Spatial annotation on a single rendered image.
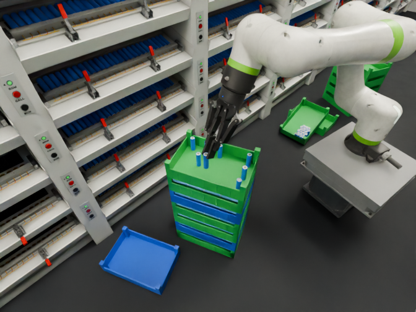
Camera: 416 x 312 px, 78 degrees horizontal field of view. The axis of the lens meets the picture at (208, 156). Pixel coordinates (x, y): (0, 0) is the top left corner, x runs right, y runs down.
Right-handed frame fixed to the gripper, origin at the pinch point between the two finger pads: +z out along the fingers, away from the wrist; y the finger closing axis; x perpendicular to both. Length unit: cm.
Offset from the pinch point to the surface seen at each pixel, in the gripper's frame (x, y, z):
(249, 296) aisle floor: -25, -31, 60
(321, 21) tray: -146, 63, -56
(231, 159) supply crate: -18.5, 2.6, 9.4
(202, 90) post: -30, 43, -3
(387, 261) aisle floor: -82, -61, 33
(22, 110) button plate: 45, 33, 4
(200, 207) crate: -7.4, -0.4, 29.0
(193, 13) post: -12, 42, -33
